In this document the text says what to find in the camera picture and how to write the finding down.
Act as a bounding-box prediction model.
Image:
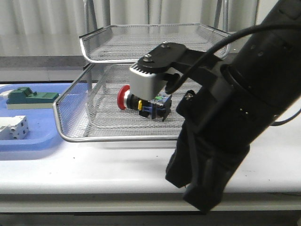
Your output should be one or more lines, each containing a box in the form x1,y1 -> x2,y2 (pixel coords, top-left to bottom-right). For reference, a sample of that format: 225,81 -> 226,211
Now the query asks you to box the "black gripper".
137,42 -> 249,214

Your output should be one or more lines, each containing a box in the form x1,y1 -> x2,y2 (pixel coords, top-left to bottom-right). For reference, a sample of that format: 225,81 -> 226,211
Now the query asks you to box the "red emergency stop button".
117,85 -> 172,121

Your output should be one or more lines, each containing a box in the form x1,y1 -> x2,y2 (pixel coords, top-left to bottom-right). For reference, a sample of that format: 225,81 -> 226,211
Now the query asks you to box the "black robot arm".
130,0 -> 301,213

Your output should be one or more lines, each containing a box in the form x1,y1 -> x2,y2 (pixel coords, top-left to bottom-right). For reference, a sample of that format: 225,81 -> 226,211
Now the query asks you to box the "white circuit breaker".
0,115 -> 29,140

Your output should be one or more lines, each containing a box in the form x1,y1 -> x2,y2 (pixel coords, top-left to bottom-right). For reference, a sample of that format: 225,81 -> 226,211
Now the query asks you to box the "black camera cable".
164,24 -> 301,127

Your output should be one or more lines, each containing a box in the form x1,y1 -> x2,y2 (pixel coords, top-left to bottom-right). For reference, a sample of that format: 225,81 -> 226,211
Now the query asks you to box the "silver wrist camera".
129,62 -> 176,100

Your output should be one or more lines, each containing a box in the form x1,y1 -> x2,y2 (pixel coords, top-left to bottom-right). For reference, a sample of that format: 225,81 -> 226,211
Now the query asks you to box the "silver wire rack frame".
82,0 -> 236,140

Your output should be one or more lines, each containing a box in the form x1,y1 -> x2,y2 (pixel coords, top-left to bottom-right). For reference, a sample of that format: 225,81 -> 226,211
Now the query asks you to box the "green switch module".
6,87 -> 59,110

